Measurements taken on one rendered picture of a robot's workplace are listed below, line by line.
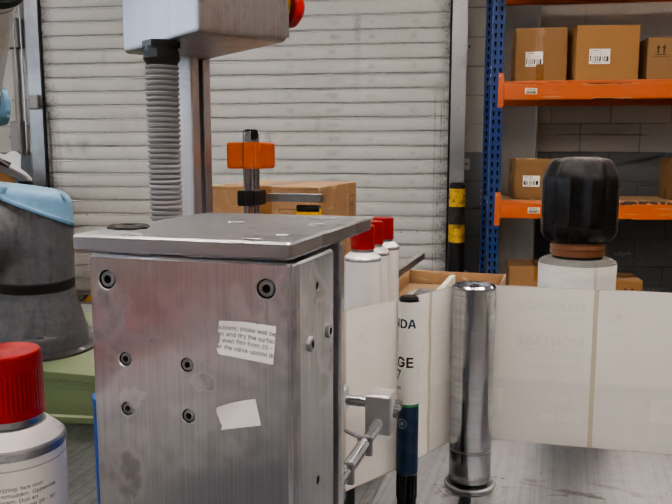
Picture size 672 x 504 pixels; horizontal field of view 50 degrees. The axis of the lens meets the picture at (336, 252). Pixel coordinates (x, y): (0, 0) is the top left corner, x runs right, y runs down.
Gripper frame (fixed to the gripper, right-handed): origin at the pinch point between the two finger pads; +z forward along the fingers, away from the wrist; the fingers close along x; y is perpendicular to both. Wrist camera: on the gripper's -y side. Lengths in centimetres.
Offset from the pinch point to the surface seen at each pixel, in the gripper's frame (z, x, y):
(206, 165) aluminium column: -28, -75, -49
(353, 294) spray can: 0, -82, -49
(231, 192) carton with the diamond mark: 12, -50, -7
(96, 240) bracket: -55, -92, -86
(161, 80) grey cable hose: -43, -80, -54
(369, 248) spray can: -3, -85, -44
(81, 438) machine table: -9, -49, -69
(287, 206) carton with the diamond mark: 17, -61, -11
